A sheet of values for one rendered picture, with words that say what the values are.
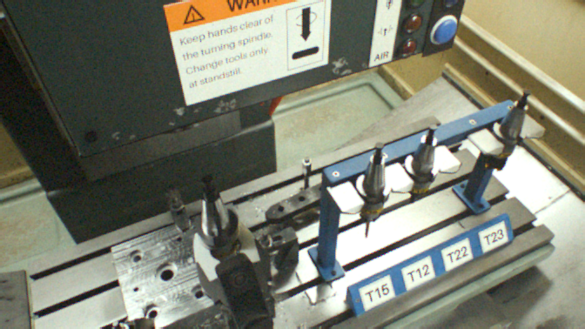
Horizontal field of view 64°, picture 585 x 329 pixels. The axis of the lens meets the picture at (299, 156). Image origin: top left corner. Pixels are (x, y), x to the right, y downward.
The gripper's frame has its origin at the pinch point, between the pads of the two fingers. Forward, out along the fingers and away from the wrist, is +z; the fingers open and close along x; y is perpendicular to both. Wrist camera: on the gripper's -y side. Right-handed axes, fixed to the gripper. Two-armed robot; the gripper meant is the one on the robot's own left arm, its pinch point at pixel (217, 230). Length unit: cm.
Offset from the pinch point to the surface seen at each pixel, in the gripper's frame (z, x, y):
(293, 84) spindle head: -6.3, 10.3, -29.6
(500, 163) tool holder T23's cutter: -1, 62, 14
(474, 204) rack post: 4, 68, 38
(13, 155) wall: 96, -46, 55
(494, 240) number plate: -8, 63, 36
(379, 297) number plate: -7.9, 30.0, 35.7
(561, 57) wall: 20, 101, 12
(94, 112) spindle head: -6.2, -9.2, -33.3
